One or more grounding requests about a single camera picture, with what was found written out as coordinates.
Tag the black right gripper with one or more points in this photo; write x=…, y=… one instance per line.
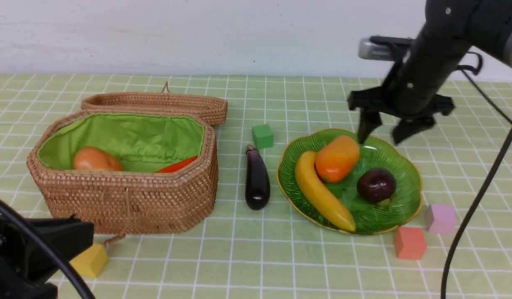
x=409, y=91

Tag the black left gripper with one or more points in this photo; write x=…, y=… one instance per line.
x=23, y=263

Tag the orange toy mango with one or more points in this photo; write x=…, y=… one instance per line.
x=337, y=159

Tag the dark purple toy mangosteen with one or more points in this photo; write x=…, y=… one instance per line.
x=377, y=186

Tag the brown toy potato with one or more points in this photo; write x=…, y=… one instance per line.
x=93, y=158

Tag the yellow toy banana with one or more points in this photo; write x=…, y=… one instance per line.
x=319, y=196

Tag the red toy chili pepper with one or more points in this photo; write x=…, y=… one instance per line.
x=177, y=166

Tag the purple toy eggplant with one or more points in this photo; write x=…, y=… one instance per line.
x=257, y=181

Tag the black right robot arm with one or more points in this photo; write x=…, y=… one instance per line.
x=455, y=26

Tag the yellow foam block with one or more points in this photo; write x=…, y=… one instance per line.
x=91, y=261

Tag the woven wicker basket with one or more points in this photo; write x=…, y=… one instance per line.
x=131, y=202

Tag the green glass leaf plate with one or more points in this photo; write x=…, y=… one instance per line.
x=375, y=152

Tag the pink foam cube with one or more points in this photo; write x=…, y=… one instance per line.
x=440, y=218

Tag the green fabric basket liner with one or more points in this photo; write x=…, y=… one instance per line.
x=141, y=142

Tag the red foam cube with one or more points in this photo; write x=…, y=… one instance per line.
x=409, y=243

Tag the green foam cube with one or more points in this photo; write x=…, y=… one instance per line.
x=262, y=136

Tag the woven wicker basket lid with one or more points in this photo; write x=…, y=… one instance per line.
x=212, y=110

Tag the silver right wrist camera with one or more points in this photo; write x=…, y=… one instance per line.
x=383, y=48

